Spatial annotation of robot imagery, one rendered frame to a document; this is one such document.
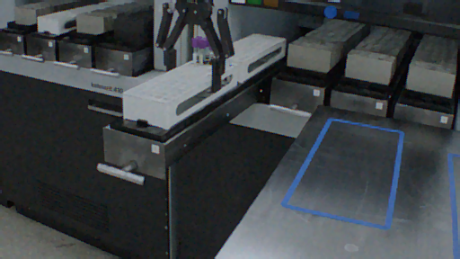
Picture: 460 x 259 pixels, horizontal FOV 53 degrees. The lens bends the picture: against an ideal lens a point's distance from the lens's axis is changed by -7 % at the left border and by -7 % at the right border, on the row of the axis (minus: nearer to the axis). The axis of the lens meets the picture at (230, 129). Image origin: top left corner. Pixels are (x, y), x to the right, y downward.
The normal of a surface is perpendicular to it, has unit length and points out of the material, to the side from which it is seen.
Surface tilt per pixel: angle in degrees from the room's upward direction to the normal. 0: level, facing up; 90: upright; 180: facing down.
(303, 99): 90
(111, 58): 90
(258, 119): 90
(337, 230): 0
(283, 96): 90
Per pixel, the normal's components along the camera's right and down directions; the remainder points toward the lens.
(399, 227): 0.05, -0.92
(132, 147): -0.43, 0.34
